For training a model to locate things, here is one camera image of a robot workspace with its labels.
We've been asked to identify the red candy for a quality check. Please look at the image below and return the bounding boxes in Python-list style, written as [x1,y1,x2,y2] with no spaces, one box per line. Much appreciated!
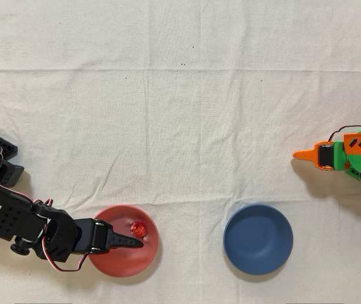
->
[129,222,151,243]

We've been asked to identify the red bowl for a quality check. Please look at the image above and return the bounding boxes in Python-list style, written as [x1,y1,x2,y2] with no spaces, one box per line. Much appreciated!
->
[85,205,160,279]

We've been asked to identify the blue bowl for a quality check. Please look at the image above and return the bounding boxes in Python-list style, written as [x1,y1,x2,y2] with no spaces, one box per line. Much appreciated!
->
[222,203,295,276]

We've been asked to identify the white tablecloth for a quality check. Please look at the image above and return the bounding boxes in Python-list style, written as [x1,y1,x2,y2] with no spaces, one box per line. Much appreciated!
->
[0,0,361,304]

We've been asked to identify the red white black servo cable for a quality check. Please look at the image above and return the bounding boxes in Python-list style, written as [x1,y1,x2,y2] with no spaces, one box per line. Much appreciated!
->
[327,125,361,143]
[33,198,90,273]

